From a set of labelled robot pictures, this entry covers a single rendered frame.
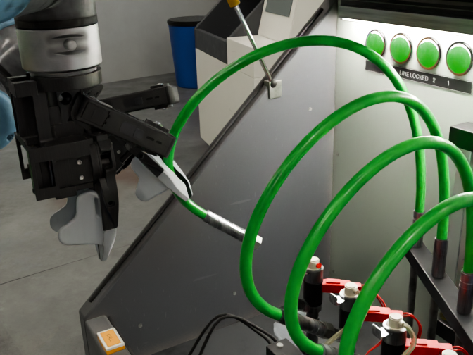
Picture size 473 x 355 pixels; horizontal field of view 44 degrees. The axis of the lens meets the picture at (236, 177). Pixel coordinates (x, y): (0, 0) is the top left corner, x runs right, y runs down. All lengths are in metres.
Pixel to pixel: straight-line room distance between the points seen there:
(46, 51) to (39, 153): 0.09
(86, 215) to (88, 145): 0.08
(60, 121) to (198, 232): 0.55
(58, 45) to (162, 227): 0.56
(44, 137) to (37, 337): 2.21
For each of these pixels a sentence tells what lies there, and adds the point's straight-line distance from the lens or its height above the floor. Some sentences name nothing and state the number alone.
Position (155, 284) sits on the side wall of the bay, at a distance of 1.10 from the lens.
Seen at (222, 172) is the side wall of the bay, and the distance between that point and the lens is 1.07.
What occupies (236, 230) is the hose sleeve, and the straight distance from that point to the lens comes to 0.87.
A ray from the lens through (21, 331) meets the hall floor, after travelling 2.83.
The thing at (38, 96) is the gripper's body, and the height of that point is 1.42.
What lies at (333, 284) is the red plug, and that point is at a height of 1.10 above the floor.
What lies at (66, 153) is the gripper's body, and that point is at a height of 1.37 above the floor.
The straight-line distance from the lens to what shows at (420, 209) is 0.94.
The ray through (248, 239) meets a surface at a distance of 0.64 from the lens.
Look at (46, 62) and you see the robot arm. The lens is 0.57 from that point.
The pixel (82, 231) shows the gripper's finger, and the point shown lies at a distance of 0.63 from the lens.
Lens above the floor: 1.55
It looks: 22 degrees down
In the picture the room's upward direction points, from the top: 2 degrees counter-clockwise
